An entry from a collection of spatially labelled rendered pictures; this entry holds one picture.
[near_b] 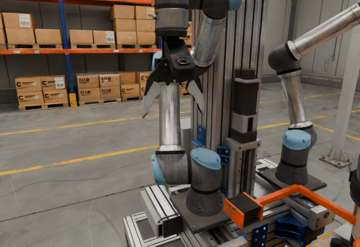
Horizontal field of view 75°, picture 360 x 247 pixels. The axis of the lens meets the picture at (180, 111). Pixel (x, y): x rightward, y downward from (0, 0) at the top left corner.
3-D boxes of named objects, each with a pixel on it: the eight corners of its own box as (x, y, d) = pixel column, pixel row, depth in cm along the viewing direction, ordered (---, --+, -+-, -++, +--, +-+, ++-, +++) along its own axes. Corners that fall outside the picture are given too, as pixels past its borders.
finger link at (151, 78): (155, 101, 56) (175, 71, 55) (156, 103, 54) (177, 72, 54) (138, 90, 55) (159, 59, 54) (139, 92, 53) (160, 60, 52)
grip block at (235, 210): (241, 229, 68) (242, 215, 67) (223, 211, 76) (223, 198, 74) (262, 220, 72) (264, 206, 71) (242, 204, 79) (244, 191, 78)
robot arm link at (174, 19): (192, 8, 50) (154, 7, 48) (192, 31, 51) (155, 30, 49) (184, 13, 57) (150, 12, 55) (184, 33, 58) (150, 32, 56)
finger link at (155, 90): (141, 112, 60) (162, 83, 60) (143, 119, 55) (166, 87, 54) (131, 106, 59) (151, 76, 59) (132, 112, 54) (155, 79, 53)
